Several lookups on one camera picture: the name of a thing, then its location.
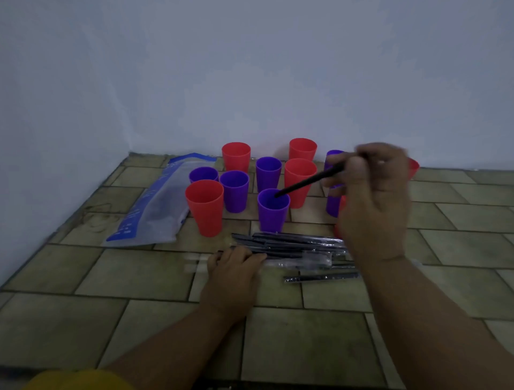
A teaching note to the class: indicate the person's left hand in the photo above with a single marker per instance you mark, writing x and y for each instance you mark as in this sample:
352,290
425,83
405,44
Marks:
231,285

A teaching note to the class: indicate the person's right hand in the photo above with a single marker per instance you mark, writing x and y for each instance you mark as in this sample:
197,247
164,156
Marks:
377,205

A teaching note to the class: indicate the person's left fingers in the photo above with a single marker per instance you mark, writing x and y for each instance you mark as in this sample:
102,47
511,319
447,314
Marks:
237,257

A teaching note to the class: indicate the person's right fingers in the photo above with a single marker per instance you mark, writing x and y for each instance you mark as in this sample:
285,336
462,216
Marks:
351,170

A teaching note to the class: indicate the unwrapped black drinking straw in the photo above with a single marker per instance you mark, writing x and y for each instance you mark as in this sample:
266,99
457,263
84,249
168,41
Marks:
305,183

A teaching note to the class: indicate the clear plastic straw wrapper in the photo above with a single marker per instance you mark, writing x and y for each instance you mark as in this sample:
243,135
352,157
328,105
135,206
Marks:
297,262

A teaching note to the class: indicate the person's right forearm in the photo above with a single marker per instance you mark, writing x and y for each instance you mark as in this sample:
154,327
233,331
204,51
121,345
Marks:
425,329

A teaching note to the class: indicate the person's left forearm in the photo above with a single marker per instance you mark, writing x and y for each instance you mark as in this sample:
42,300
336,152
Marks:
180,353

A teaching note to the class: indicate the group of red plastic cups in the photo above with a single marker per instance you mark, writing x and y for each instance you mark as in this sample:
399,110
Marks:
205,211

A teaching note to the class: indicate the group of purple plastic cups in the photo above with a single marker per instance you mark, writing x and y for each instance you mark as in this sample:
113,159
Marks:
273,215

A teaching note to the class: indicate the blue and clear plastic bag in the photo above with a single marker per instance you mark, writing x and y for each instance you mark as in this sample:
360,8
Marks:
160,205

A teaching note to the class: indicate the person's yellow garment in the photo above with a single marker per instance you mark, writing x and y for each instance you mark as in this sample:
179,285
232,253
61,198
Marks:
80,381

